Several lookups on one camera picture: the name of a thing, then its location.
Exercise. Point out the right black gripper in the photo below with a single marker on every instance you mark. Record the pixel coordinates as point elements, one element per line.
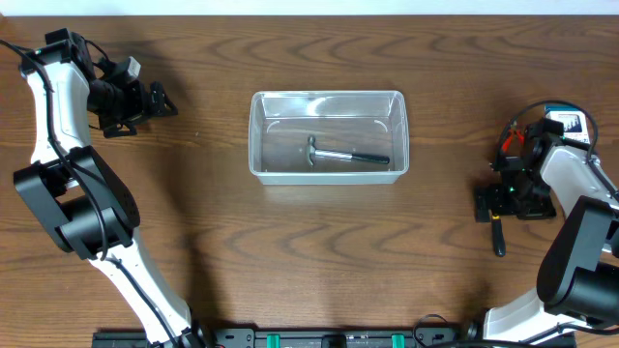
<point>506,203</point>

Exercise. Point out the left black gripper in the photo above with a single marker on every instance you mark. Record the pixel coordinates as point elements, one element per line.
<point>140,103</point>

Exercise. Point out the yellow black screwdriver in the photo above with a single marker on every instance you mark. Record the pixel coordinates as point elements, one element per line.
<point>498,240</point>

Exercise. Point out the red handled pliers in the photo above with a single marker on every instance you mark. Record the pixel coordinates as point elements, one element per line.
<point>513,134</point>

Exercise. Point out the clear plastic container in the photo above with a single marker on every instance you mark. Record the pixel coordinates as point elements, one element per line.
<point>367,122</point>

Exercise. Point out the small claw hammer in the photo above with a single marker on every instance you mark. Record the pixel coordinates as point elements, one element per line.
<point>313,153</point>

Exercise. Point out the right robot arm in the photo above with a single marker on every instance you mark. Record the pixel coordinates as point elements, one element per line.
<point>575,290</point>

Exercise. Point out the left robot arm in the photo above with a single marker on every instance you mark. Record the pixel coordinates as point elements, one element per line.
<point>80,202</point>

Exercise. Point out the blue white screw box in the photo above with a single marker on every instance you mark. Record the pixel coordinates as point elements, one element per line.
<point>574,121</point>

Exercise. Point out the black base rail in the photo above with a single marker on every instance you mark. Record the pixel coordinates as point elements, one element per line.
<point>249,338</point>

